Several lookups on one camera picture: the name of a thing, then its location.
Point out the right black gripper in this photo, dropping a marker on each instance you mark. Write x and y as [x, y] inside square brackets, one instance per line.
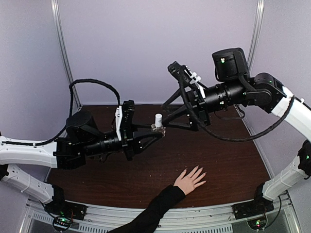
[198, 105]

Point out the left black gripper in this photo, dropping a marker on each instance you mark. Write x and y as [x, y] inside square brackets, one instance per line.
[130, 140]

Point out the glitter nail polish bottle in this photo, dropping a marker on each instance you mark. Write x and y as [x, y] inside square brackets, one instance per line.
[158, 127]

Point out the black sleeved forearm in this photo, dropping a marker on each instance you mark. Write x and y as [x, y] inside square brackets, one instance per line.
[148, 220]

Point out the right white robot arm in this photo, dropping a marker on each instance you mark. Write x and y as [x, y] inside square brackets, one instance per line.
[236, 87]

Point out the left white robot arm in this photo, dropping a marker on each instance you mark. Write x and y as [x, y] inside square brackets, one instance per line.
[83, 140]

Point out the person's bare hand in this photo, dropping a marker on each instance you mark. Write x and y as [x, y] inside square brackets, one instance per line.
[188, 182]

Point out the left round circuit board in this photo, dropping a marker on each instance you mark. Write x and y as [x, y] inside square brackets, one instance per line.
[61, 223]

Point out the round circuit board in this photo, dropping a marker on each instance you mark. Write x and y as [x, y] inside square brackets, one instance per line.
[61, 223]
[257, 223]

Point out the right round circuit board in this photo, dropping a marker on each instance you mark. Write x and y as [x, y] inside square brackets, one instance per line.
[257, 223]

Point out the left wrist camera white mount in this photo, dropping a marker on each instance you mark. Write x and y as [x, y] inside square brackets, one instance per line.
[118, 119]

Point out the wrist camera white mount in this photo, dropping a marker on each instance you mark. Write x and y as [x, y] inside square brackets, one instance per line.
[118, 119]
[190, 78]

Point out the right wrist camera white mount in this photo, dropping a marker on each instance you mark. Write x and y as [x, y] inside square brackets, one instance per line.
[190, 78]

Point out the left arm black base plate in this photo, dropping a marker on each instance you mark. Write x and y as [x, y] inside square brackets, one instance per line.
[67, 209]

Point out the aluminium front rail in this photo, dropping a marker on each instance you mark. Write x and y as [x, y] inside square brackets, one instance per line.
[276, 216]

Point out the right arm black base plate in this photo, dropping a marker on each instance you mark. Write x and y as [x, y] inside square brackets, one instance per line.
[251, 208]

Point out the right aluminium frame post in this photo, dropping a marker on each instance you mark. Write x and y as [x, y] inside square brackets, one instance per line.
[257, 26]

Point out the aluminium frame post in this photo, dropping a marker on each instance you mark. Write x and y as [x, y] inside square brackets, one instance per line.
[257, 26]
[61, 40]

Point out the left aluminium frame post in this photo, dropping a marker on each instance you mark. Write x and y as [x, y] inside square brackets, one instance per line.
[61, 40]

